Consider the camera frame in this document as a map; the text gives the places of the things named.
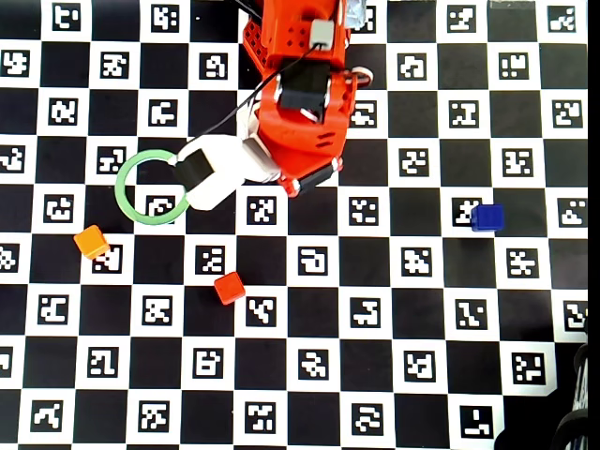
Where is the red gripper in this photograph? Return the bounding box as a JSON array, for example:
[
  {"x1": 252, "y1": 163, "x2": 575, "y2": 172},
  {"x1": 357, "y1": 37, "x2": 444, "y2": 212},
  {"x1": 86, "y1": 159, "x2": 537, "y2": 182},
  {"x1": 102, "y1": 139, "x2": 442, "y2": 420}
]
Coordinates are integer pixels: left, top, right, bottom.
[{"x1": 255, "y1": 74, "x2": 358, "y2": 200}]

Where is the red cube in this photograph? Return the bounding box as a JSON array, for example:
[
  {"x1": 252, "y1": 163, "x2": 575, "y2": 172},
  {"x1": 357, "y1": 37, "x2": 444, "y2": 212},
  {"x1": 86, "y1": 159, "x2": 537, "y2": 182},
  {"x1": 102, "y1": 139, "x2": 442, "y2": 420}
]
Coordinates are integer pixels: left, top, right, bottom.
[{"x1": 213, "y1": 271, "x2": 247, "y2": 307}]

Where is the blue cube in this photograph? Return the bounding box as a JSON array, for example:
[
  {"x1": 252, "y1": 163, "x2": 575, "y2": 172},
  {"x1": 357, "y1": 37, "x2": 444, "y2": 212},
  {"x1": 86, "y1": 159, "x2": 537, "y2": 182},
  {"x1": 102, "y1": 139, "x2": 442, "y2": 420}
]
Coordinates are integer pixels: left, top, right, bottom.
[{"x1": 470, "y1": 202, "x2": 505, "y2": 233}]

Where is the orange cube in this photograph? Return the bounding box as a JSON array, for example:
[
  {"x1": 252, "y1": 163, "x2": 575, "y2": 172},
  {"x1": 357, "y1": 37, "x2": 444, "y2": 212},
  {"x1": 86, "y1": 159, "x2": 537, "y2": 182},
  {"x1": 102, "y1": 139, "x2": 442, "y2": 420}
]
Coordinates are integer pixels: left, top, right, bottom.
[{"x1": 73, "y1": 224, "x2": 112, "y2": 261}]

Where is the black white marker mat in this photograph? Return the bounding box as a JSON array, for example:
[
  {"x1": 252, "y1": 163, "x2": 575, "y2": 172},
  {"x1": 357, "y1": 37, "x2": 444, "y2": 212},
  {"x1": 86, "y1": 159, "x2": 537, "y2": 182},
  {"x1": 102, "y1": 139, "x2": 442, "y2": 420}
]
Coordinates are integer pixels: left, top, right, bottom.
[{"x1": 0, "y1": 0, "x2": 590, "y2": 450}]

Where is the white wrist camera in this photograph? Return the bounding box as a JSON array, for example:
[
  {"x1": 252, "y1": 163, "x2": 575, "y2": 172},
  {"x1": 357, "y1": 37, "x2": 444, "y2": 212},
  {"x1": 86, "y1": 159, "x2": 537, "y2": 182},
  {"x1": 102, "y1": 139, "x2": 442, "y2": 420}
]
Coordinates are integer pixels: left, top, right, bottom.
[{"x1": 172, "y1": 133, "x2": 282, "y2": 212}]

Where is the thin black camera cable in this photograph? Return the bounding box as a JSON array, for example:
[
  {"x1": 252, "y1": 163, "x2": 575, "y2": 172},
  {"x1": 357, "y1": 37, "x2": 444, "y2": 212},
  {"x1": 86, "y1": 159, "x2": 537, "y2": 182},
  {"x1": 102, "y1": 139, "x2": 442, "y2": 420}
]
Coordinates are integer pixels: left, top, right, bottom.
[{"x1": 204, "y1": 44, "x2": 324, "y2": 138}]

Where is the green ring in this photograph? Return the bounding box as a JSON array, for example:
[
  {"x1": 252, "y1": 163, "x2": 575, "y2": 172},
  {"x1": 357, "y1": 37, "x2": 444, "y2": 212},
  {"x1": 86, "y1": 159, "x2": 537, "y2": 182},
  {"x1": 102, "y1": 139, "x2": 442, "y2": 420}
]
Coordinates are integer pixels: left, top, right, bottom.
[{"x1": 113, "y1": 148, "x2": 189, "y2": 225}]

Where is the black camera stand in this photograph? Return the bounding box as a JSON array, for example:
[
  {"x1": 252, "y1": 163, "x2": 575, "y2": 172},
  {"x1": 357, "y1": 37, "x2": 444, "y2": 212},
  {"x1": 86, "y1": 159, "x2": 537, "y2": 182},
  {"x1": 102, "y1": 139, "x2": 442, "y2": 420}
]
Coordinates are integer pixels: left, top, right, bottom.
[{"x1": 552, "y1": 327, "x2": 591, "y2": 450}]

